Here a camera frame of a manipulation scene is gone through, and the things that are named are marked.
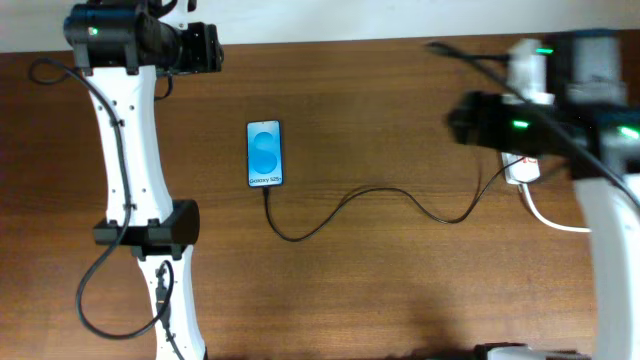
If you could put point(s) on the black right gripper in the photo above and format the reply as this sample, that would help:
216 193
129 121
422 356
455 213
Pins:
458 121

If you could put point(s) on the blue Galaxy smartphone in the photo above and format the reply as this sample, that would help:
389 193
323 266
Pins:
264 154

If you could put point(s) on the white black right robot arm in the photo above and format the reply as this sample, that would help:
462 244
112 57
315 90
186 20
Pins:
565 96

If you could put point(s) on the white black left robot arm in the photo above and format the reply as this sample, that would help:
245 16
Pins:
121 48

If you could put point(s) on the white power strip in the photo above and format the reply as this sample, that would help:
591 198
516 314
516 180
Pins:
520 169

